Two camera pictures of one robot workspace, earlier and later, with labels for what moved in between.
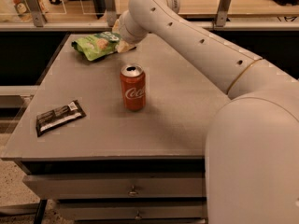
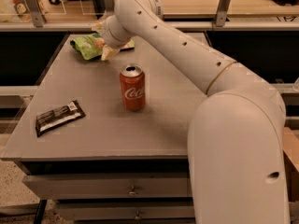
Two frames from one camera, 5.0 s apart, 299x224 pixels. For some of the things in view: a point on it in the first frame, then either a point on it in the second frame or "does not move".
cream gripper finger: x=116 y=26 to x=98 y=27
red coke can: x=133 y=78 does not move
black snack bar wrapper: x=55 y=118 does not move
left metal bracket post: x=34 y=5 does not move
